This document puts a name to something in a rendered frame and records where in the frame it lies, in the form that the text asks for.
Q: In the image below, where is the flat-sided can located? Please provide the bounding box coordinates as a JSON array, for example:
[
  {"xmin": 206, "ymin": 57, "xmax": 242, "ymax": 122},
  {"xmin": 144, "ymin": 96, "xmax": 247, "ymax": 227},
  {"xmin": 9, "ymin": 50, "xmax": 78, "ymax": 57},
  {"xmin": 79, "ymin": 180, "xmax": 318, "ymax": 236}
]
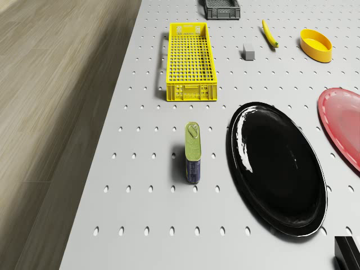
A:
[{"xmin": 184, "ymin": 121, "xmax": 203, "ymax": 185}]

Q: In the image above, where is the yellow basket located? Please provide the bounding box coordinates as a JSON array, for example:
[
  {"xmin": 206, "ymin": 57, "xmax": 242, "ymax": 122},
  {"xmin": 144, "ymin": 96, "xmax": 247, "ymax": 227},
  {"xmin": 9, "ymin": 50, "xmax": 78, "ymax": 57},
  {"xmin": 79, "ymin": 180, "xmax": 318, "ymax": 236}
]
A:
[{"xmin": 165, "ymin": 22, "xmax": 219, "ymax": 102}]

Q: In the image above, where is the black plate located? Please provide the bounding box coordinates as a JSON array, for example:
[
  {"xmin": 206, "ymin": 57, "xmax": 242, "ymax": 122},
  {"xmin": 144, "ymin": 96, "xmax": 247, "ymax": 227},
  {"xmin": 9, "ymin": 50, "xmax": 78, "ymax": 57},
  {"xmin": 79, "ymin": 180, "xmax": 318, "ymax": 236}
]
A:
[{"xmin": 226, "ymin": 101, "xmax": 329, "ymax": 238}]

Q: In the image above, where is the grey cube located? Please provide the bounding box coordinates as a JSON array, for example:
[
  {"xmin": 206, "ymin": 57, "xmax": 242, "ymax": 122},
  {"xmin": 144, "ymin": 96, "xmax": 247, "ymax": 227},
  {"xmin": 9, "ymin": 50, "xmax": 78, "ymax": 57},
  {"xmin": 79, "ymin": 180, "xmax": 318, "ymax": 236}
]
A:
[{"xmin": 242, "ymin": 43, "xmax": 257, "ymax": 61}]

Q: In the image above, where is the dark grey basket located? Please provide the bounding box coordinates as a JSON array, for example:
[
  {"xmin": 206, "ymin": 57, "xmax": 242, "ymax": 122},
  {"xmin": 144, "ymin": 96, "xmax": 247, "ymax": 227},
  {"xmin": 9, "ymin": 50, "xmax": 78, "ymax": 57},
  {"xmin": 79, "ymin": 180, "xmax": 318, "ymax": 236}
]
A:
[{"xmin": 199, "ymin": 0, "xmax": 241, "ymax": 21}]

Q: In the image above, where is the banana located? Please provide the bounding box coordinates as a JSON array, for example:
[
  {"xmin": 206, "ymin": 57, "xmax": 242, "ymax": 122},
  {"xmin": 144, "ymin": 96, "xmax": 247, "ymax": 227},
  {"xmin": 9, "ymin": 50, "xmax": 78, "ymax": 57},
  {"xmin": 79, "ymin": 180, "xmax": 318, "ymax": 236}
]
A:
[{"xmin": 262, "ymin": 19, "xmax": 280, "ymax": 49}]

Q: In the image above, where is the yellow bowl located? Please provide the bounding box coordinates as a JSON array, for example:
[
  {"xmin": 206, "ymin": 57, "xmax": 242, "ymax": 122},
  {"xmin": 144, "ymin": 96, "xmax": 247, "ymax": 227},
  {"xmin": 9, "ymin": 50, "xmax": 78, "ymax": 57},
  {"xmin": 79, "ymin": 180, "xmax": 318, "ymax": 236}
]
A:
[{"xmin": 299, "ymin": 28, "xmax": 334, "ymax": 64}]

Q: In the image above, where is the red plate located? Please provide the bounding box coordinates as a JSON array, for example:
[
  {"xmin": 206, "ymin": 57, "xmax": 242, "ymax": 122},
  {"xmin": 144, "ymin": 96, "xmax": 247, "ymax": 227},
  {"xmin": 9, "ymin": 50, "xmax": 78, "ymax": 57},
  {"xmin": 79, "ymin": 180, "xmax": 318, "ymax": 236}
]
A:
[{"xmin": 317, "ymin": 87, "xmax": 360, "ymax": 177}]

